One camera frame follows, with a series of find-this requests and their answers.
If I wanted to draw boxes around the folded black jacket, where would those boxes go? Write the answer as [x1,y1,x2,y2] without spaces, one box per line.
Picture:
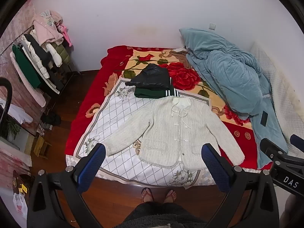
[125,63,171,90]

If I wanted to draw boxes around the black clothes rack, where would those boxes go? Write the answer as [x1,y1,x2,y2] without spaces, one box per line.
[0,21,82,100]

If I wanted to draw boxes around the white plastic bag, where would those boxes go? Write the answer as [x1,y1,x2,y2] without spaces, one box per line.
[13,192,29,222]

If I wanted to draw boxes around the person's foot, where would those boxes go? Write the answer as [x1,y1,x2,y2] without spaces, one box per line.
[141,188,155,204]
[164,189,177,204]

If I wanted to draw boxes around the black bag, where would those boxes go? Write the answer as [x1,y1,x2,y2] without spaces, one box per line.
[43,113,61,127]

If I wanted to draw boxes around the wooden stool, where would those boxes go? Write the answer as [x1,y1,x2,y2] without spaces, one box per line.
[33,138,53,159]

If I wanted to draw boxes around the person's right forearm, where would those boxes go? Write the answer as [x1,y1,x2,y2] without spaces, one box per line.
[279,193,304,224]

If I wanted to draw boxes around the row of hanging clothes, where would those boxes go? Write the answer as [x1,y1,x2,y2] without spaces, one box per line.
[9,9,74,107]

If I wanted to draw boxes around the person's right foot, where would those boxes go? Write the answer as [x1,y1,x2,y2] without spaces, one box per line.
[164,189,177,204]

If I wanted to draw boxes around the person's left foot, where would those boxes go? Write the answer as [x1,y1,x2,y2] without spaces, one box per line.
[141,188,155,204]

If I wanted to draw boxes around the folded green garment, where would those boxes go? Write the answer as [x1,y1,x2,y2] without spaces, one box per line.
[134,87,181,99]

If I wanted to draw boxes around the white quilted bedspread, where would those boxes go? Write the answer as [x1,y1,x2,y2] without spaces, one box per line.
[248,41,304,157]

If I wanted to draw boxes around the person's dark fleece garment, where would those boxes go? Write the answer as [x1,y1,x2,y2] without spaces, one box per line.
[114,202,209,228]

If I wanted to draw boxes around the black curved tube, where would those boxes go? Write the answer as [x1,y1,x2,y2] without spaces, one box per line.
[0,77,13,138]

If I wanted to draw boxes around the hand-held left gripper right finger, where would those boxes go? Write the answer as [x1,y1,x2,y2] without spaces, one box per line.
[201,143,280,228]

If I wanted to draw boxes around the white cloth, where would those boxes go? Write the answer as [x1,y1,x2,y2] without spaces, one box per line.
[0,100,33,124]

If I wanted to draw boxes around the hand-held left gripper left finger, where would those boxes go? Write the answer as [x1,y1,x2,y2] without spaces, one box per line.
[27,143,106,228]

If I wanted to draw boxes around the blue duvet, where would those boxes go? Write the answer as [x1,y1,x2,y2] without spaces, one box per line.
[179,28,289,169]

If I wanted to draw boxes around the white tweed jacket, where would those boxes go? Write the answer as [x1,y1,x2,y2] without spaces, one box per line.
[103,97,245,171]

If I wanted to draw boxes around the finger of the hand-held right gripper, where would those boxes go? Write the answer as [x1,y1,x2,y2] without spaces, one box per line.
[260,138,287,158]
[290,134,304,149]

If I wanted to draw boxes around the pink lace curtain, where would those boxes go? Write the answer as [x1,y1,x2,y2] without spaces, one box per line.
[0,0,48,114]

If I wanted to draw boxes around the black phone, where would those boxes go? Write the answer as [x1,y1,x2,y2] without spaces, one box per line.
[260,111,269,127]

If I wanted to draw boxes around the green potted plant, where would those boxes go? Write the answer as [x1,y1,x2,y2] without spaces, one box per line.
[2,116,21,141]

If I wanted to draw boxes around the white diamond pattern sheet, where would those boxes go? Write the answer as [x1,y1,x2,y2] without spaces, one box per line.
[66,77,218,187]

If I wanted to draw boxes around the red floral blanket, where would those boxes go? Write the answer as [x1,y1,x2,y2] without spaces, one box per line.
[65,46,273,171]

